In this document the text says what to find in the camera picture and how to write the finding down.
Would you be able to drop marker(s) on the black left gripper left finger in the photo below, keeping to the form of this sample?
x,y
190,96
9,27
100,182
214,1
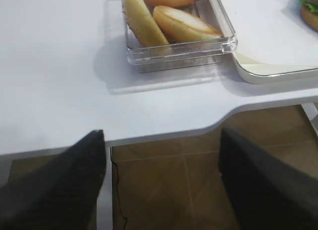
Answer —
x,y
60,195

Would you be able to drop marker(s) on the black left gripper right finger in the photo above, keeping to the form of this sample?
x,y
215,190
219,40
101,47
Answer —
x,y
265,193

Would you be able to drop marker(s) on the sesame top bun half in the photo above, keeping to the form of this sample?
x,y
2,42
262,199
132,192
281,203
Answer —
x,y
142,23

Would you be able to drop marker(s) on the assembled hamburger stack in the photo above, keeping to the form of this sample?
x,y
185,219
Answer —
x,y
309,13

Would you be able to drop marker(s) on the white table leg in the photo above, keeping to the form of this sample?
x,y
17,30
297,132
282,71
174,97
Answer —
x,y
311,112

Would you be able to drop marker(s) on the white metal tray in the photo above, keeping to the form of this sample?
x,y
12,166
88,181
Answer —
x,y
255,72

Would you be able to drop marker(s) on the clear plastic bun container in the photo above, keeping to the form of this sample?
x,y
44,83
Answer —
x,y
186,54

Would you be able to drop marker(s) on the bun half near right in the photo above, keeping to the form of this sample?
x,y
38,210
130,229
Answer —
x,y
182,26

